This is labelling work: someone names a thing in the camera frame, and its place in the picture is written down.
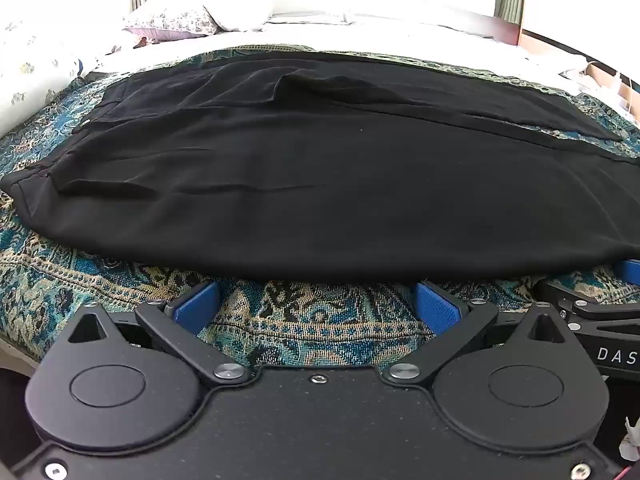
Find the black pants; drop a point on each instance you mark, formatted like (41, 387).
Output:
(300, 185)

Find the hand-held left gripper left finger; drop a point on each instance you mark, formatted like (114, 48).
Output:
(199, 306)

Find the white crumpled cloth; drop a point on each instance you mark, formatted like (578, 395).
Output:
(607, 82)

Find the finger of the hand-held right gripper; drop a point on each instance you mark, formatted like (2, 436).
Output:
(629, 271)

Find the floral pillow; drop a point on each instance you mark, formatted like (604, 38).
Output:
(175, 21)

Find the white pillow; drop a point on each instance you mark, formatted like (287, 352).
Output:
(241, 10)

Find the white bed sheet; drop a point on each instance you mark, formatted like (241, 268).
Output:
(400, 39)

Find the floral quilt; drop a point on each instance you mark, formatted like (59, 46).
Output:
(30, 75)

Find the teal patterned blanket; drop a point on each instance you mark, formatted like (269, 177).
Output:
(310, 320)

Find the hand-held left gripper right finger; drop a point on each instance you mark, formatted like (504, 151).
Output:
(439, 311)

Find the dark wooden bed frame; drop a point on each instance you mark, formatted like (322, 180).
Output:
(495, 30)

